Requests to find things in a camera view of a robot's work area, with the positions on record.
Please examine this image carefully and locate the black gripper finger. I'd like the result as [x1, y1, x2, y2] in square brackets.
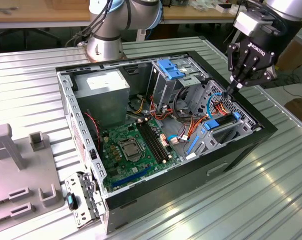
[227, 42, 250, 95]
[231, 56, 277, 94]

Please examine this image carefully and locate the hard disk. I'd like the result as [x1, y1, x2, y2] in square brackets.
[186, 111, 241, 156]

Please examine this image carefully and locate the grey disk bay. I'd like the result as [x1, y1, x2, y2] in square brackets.
[184, 113, 263, 161]

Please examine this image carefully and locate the large brown carton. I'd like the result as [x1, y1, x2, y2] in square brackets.
[275, 41, 302, 72]

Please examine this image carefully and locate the brown cardboard box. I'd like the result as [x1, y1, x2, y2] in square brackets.
[283, 98, 302, 128]

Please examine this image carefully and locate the blue drive cage latch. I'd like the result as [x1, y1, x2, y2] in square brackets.
[157, 59, 187, 80]

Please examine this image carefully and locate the grey optical drive cage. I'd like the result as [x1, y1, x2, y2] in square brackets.
[150, 58, 204, 107]

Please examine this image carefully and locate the black RAM slot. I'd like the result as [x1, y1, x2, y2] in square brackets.
[137, 121, 166, 165]
[142, 119, 172, 163]

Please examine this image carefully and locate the black PC case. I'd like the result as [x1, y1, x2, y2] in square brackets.
[55, 49, 278, 235]

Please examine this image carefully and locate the CPU socket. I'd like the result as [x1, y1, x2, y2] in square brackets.
[118, 138, 144, 163]

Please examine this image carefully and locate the silver CPU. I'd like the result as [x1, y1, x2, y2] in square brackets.
[123, 144, 139, 158]

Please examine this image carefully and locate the grey power supply unit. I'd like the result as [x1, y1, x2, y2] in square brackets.
[73, 69, 131, 131]

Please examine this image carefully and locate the blue expansion slot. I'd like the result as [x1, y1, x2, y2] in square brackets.
[112, 166, 151, 190]

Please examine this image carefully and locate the green motherboard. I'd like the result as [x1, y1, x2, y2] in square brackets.
[100, 117, 183, 193]

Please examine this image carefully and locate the silver expansion card retainer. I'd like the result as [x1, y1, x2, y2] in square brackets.
[64, 171, 109, 230]

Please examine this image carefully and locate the wooden workbench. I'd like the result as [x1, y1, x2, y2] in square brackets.
[0, 0, 302, 30]

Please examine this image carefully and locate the grey parts rack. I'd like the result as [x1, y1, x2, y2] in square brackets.
[0, 122, 66, 226]

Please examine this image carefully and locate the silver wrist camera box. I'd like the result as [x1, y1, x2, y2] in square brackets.
[232, 11, 274, 38]

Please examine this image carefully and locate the blue data wire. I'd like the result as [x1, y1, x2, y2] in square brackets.
[167, 92, 227, 145]

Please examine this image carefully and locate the thick black cable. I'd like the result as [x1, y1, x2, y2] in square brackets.
[172, 86, 193, 121]

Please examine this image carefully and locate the purple white panel wire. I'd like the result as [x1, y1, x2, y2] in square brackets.
[177, 124, 190, 142]

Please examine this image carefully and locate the orange red drive wire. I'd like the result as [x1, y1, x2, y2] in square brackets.
[148, 94, 175, 122]

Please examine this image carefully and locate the yellow black power wire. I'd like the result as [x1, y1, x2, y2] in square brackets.
[129, 96, 144, 114]

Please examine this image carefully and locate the robot cable bundle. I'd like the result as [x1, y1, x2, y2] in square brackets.
[65, 0, 114, 48]

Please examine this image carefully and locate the red black fan wire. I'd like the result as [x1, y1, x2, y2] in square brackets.
[83, 111, 101, 154]

